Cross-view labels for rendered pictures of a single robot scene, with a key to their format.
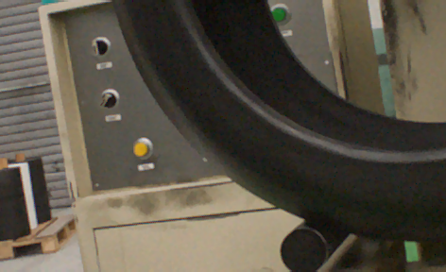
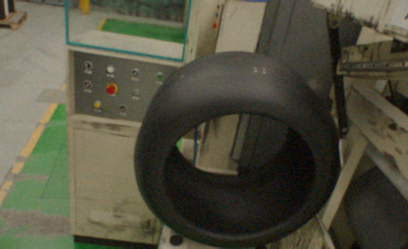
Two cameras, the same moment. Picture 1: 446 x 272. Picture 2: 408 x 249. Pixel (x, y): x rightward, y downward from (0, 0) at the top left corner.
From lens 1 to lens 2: 0.70 m
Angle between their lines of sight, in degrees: 32
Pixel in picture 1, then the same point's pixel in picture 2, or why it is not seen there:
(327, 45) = not seen: hidden behind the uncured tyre
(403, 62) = (206, 144)
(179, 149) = (111, 108)
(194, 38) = (163, 196)
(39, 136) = not seen: outside the picture
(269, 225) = not seen: hidden behind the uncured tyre
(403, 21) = (210, 133)
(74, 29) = (77, 54)
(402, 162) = (214, 238)
